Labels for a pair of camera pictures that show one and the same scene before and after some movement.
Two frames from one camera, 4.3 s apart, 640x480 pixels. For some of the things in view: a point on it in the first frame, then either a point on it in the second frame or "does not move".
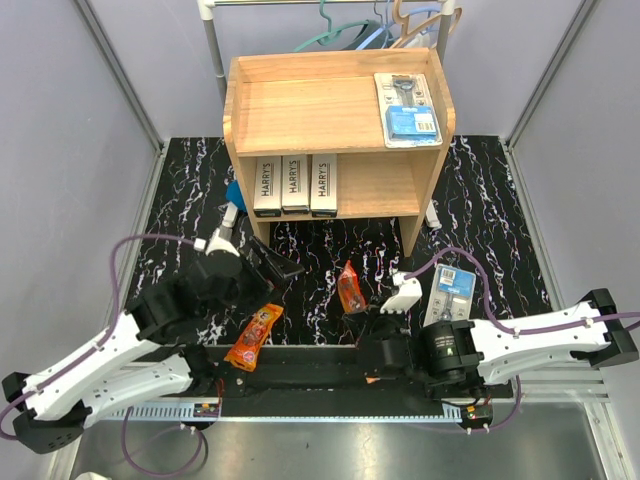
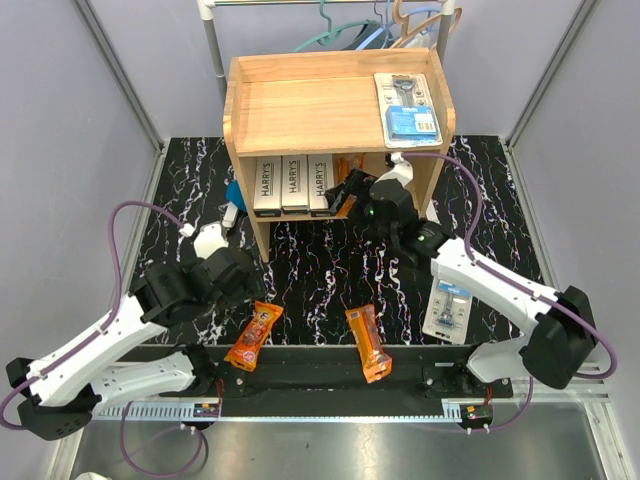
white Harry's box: [267, 201] does not move
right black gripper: [364, 323] -> [358, 184]
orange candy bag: [350, 292] -> [343, 165]
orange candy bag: [247, 346] does not move
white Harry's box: [324, 185] does not move
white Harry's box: [295, 185] does not move
